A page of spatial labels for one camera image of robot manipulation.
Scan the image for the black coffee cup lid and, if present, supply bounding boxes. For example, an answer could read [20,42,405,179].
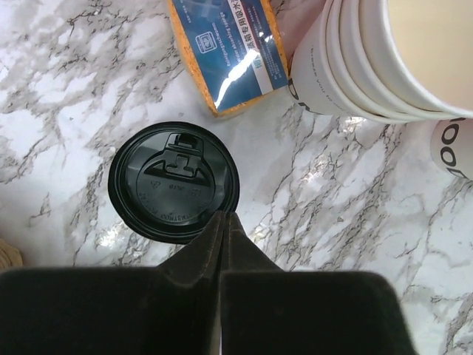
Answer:
[107,121,240,245]

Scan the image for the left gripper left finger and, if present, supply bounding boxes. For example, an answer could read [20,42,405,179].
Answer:
[1,212,224,354]

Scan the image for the white paper cup stack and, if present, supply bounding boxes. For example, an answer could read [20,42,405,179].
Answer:
[289,1,472,124]

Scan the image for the blue orange sponge pack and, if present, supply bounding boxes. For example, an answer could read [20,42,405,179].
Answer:
[168,0,289,116]

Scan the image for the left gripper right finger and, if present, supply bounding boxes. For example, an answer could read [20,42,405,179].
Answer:
[220,214,415,354]

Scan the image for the cardboard cup carrier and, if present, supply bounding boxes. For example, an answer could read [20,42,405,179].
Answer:
[0,239,24,271]

